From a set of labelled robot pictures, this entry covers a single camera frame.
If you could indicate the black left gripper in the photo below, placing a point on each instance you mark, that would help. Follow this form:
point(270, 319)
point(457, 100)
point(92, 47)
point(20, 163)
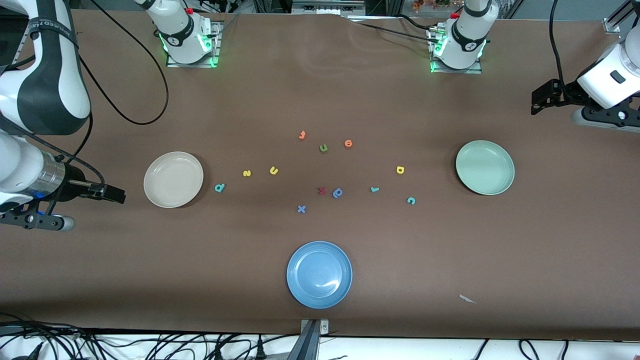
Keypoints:
point(570, 92)

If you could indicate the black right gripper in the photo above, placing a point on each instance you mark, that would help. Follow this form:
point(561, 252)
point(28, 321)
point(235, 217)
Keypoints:
point(74, 186)

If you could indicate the teal foam letter p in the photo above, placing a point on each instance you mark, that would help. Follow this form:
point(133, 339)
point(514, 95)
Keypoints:
point(219, 187)

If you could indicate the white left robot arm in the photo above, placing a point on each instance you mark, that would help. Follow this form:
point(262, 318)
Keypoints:
point(467, 30)

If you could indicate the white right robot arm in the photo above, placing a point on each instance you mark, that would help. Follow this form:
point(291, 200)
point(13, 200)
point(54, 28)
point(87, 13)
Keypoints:
point(75, 100)

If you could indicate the beige round plate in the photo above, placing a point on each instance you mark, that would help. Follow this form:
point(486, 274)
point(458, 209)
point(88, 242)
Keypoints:
point(173, 179)

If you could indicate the green round plate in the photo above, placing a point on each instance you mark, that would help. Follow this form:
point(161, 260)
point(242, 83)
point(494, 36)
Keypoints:
point(485, 167)

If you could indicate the orange dried flowers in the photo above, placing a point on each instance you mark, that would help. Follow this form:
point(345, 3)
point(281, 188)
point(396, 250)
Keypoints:
point(430, 5)

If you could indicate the brown table cover sheet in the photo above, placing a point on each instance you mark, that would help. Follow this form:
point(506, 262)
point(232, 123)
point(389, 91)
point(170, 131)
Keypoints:
point(450, 250)

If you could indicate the white paper scrap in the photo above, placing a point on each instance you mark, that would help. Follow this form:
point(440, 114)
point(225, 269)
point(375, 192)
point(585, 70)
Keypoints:
point(467, 299)

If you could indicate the blue round plate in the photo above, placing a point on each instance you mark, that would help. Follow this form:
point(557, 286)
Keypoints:
point(319, 274)

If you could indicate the blue foam letter a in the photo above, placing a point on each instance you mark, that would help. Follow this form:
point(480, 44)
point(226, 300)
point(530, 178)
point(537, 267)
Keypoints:
point(338, 192)

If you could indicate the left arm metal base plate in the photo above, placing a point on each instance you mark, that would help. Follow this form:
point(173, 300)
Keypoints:
point(457, 71)

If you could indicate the aluminium frame profile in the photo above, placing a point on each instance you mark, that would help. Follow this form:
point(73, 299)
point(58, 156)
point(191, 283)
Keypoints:
point(616, 19)

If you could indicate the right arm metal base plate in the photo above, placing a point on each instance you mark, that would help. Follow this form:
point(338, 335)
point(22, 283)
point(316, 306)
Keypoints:
point(190, 65)

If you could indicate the grey metal frame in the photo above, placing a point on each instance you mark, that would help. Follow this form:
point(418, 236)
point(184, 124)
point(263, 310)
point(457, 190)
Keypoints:
point(325, 7)

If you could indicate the grey metal mount bracket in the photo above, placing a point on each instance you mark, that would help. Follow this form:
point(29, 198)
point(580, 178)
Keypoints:
point(312, 340)

